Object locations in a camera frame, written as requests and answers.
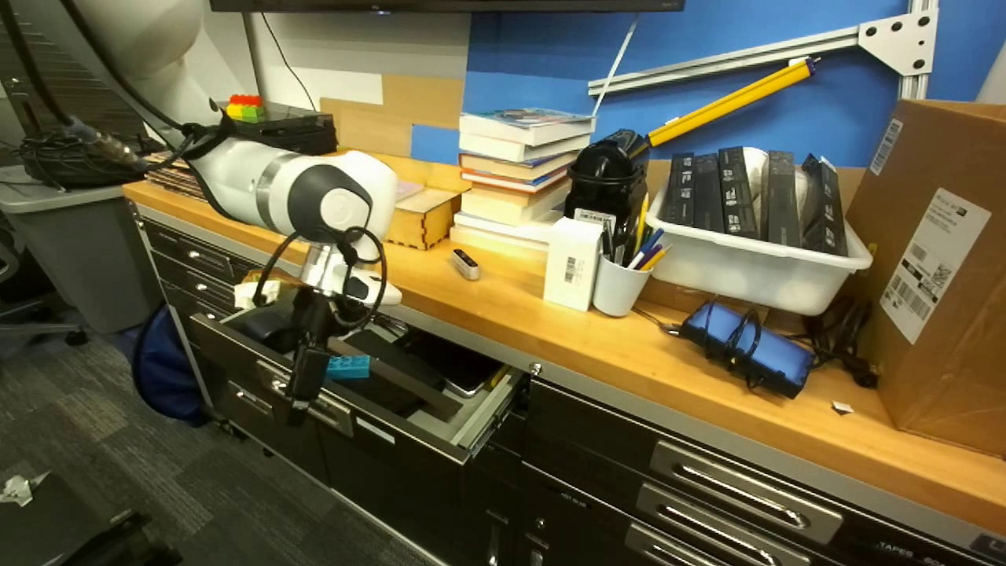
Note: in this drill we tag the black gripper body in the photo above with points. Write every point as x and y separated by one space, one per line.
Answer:
313 316

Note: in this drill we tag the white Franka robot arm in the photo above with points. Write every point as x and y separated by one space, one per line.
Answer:
294 190

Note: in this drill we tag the black metal drawer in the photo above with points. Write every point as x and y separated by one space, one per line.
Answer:
366 414

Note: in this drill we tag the black items in drawer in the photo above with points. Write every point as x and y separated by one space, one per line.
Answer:
418 365

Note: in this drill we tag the black drawer cabinet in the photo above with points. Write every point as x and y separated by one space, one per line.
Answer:
587 484

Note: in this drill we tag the blue bag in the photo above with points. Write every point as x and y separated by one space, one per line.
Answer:
169 365

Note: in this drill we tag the open wooden box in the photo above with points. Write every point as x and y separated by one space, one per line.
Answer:
426 215

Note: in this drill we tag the small silver black gadget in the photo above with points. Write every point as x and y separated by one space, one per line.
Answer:
467 262

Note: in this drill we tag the grey side table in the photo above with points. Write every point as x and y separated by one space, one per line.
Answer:
83 247

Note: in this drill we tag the stack of books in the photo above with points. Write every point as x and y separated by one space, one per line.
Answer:
520 173

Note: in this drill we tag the white upright box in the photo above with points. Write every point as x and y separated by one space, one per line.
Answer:
575 262

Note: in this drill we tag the crumpled white paper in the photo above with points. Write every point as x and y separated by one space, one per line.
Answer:
21 489

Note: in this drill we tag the white cup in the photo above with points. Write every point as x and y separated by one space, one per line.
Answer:
622 285

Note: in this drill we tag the black pouch bag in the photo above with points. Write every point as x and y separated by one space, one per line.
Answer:
609 173

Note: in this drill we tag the pens in cup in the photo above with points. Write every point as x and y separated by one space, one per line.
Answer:
634 243

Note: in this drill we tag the thin white rod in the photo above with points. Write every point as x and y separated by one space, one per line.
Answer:
613 75

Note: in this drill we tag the white plastic bin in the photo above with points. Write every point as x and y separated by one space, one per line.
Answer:
756 268

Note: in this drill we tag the black devices in bin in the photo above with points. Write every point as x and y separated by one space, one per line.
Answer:
756 192

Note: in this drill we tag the yellow bar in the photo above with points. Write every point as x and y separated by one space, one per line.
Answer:
732 103

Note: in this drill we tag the small white scrap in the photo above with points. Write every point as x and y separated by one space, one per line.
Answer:
841 407

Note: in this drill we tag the large cardboard box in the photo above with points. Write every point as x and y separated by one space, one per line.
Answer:
938 272

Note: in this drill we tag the white aluminium bracket rail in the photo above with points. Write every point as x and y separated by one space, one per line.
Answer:
797 50

